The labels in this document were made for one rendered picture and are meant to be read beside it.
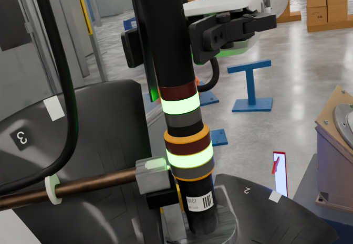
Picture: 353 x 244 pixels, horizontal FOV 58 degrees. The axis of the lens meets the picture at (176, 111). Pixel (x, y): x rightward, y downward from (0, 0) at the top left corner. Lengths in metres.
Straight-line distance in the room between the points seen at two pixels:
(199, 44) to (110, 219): 0.23
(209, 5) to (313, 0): 7.43
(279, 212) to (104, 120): 0.34
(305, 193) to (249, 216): 0.47
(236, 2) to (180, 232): 0.23
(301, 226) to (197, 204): 0.29
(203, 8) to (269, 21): 0.06
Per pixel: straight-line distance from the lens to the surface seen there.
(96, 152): 0.39
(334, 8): 7.79
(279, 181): 0.73
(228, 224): 0.36
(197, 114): 0.28
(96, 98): 0.43
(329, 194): 0.95
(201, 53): 0.25
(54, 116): 0.42
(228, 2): 0.31
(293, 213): 0.60
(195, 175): 0.30
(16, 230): 0.60
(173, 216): 0.33
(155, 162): 0.31
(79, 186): 0.32
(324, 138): 0.86
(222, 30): 0.27
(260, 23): 0.29
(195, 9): 0.32
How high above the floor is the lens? 1.55
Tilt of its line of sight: 22 degrees down
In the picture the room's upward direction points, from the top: 11 degrees counter-clockwise
